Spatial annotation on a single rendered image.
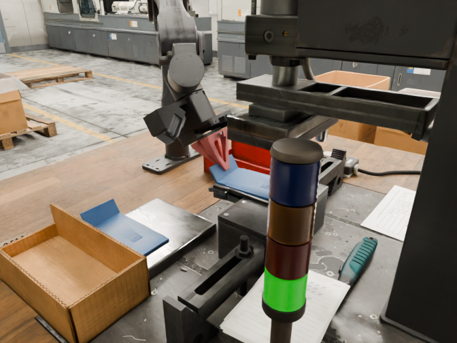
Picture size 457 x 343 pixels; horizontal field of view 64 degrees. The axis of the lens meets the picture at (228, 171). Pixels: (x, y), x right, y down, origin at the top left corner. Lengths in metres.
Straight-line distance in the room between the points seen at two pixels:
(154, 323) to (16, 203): 0.48
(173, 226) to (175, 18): 0.38
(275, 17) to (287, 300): 0.34
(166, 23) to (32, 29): 11.37
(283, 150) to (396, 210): 0.58
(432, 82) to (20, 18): 10.11
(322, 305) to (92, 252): 0.37
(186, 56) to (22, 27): 11.39
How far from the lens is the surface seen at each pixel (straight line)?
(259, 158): 0.94
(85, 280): 0.62
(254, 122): 0.51
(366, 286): 0.61
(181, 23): 0.71
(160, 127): 0.61
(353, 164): 0.94
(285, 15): 0.51
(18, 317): 0.61
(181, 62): 0.60
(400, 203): 0.86
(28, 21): 12.01
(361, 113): 0.47
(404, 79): 5.17
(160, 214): 0.72
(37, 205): 0.87
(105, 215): 0.72
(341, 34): 0.45
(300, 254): 0.30
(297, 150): 0.26
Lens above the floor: 1.29
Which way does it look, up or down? 25 degrees down
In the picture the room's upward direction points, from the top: straight up
